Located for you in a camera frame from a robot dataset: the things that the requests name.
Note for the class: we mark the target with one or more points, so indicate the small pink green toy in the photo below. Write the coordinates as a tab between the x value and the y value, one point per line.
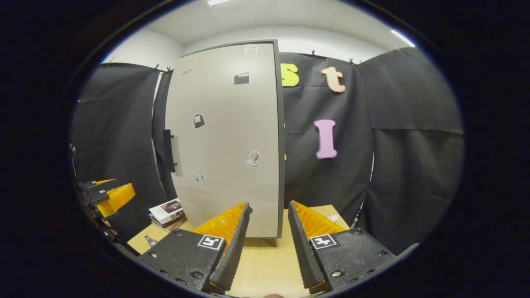
332	218

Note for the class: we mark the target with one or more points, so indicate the grey cabinet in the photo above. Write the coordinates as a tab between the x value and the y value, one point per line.
282	165

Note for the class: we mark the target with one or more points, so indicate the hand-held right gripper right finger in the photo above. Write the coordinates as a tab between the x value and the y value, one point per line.
304	252

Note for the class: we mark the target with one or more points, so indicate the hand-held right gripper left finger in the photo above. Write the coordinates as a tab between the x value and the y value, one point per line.
234	252

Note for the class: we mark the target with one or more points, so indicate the black backdrop cloth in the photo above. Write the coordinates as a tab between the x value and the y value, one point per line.
414	165

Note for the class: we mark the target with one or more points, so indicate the beige cabinet door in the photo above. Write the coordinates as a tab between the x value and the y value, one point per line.
223	145

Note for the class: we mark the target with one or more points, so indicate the white photo book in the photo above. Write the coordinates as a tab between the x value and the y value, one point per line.
165	210

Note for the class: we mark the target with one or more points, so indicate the silver bottle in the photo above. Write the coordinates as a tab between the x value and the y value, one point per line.
150	241

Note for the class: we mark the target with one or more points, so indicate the brown book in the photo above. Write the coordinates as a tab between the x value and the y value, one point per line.
174	225

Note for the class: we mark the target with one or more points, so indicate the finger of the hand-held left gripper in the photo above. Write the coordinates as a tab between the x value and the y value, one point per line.
99	183
99	195

